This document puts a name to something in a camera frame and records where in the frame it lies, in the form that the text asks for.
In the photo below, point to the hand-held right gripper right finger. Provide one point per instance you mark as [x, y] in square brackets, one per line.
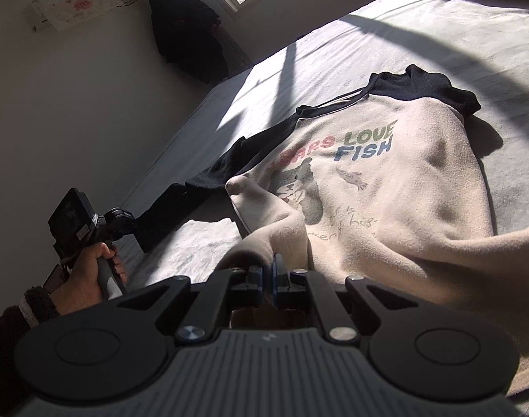
[281, 280]

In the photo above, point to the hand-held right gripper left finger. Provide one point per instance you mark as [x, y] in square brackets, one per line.
[269, 280]

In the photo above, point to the beige sweatshirt with black sleeves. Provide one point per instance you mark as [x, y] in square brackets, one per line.
[399, 191]

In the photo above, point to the person's left forearm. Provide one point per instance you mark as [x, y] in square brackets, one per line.
[8, 339]

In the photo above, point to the person's left hand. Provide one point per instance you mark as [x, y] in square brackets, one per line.
[80, 282]

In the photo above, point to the dark hanging coat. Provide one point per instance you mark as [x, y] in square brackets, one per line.
[186, 34]

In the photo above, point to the bed with grey sheet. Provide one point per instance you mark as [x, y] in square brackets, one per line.
[486, 43]

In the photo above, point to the wall poster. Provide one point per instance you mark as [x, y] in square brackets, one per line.
[73, 6]

